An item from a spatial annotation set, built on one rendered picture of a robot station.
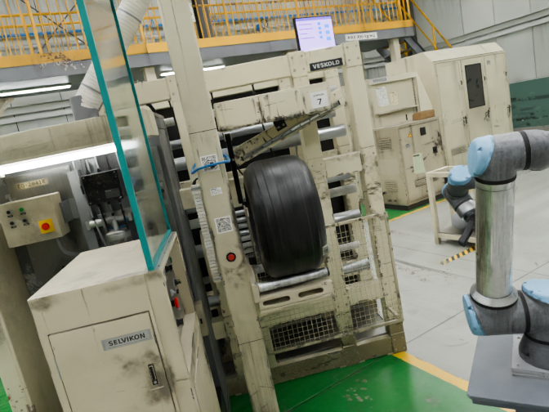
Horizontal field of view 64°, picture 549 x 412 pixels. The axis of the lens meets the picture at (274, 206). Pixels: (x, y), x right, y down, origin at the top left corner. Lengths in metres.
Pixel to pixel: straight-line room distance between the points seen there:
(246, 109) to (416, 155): 4.76
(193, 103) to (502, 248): 1.34
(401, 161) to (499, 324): 5.03
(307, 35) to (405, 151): 2.14
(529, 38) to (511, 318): 12.63
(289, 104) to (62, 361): 1.53
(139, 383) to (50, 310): 0.35
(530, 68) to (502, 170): 12.68
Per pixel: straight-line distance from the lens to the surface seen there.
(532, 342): 1.84
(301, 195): 1.88
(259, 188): 1.90
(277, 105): 2.30
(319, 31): 6.26
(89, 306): 1.46
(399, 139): 6.56
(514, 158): 1.42
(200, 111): 2.01
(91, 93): 2.37
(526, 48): 14.12
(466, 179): 1.96
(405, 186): 6.65
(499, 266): 1.60
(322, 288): 2.13
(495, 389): 1.79
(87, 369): 1.55
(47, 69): 7.31
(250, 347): 2.26
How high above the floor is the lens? 1.62
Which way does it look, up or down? 10 degrees down
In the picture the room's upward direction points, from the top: 12 degrees counter-clockwise
